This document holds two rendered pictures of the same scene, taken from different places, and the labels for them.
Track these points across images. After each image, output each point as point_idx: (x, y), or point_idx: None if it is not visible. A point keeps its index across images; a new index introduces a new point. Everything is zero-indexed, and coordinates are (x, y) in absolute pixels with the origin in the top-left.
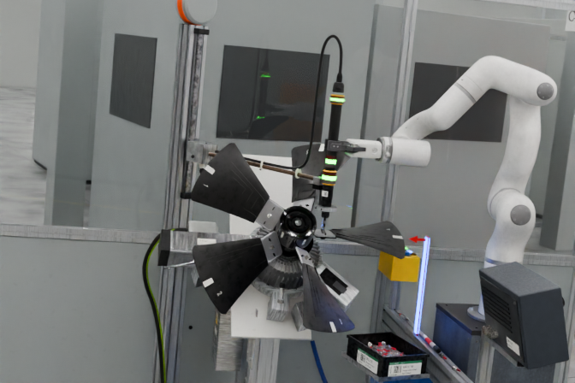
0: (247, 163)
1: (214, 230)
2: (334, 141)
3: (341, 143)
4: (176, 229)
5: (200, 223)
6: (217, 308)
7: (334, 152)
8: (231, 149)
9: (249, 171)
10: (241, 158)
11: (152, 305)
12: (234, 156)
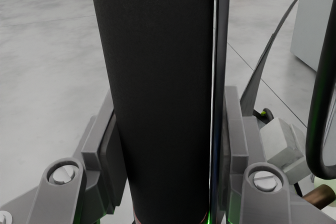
0: (261, 57)
1: (271, 153)
2: (98, 116)
3: (58, 163)
4: (267, 116)
5: (276, 130)
6: (132, 206)
7: (131, 194)
8: (287, 10)
9: (250, 76)
10: (270, 40)
11: (295, 189)
12: (275, 29)
